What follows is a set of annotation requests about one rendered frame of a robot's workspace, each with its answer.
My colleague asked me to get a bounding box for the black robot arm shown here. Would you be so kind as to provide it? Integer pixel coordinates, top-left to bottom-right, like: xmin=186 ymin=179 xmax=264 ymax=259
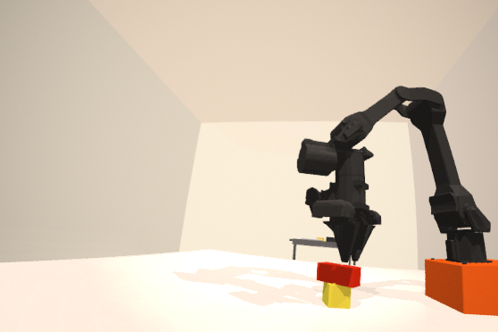
xmin=297 ymin=86 xmax=492 ymax=263

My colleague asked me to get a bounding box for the yellow cube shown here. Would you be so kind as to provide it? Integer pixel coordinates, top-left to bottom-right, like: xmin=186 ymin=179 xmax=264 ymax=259
xmin=322 ymin=282 xmax=351 ymax=309

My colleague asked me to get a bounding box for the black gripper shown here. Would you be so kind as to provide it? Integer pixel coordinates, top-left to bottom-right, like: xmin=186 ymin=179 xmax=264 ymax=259
xmin=311 ymin=175 xmax=382 ymax=262

